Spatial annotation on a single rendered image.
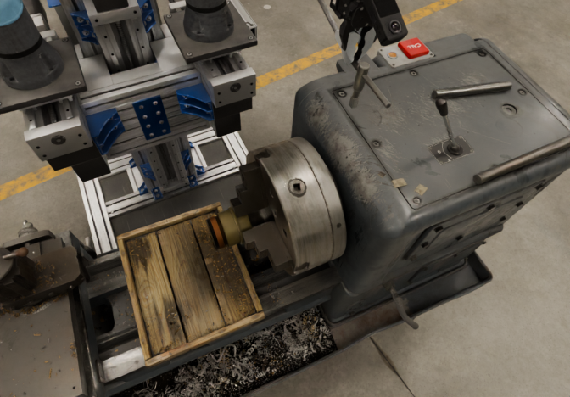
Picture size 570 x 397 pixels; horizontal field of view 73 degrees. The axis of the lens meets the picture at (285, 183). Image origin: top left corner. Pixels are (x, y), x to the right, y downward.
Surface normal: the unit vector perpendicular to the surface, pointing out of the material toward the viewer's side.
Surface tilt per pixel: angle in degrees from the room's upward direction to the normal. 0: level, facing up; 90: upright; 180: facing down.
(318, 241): 60
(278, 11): 0
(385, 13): 29
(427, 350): 0
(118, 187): 0
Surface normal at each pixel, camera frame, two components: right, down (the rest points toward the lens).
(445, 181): 0.05, -0.54
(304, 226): 0.32, 0.16
